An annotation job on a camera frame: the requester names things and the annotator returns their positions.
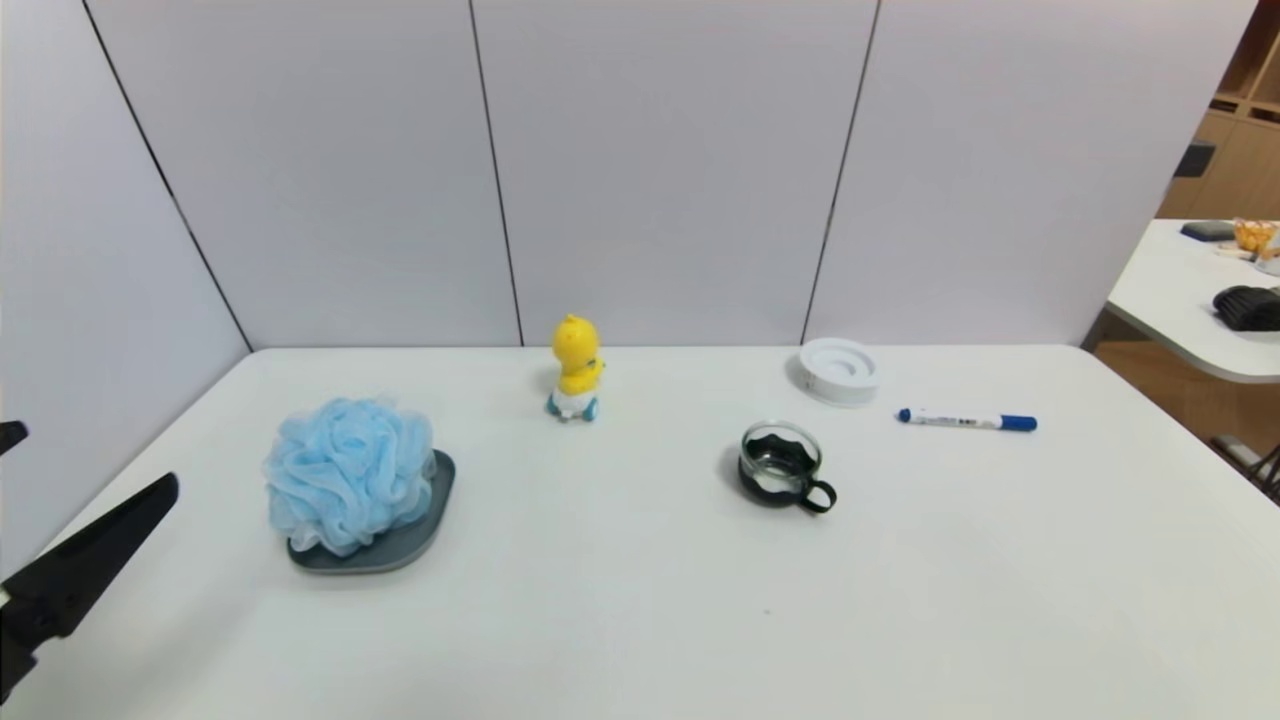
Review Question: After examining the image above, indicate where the grey plastic dish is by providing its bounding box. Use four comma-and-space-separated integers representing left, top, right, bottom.
287, 449, 457, 576

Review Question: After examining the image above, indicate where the white side table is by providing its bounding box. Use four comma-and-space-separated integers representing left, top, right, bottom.
1104, 219, 1280, 385

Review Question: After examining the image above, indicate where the dark chair base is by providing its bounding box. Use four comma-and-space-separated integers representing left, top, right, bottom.
1209, 435, 1280, 506

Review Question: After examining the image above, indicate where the wooden shelf unit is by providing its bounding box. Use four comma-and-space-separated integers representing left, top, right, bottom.
1157, 0, 1280, 223

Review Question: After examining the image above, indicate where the blue capped whiteboard marker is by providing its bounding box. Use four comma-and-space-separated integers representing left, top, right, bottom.
897, 408, 1038, 433

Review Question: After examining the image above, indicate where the black ribbed object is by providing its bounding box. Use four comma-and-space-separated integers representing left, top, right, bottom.
1212, 286, 1280, 333

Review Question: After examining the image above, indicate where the white round tape roll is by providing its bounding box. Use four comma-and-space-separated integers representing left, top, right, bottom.
797, 337, 880, 407

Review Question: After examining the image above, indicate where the yellow duck toy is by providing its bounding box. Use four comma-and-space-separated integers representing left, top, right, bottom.
546, 314, 606, 423

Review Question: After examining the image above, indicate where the light blue bath loofah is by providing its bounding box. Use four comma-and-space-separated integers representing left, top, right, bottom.
263, 396, 438, 558

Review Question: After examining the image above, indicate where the glass cup with black holder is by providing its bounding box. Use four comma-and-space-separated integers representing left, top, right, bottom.
738, 421, 837, 515

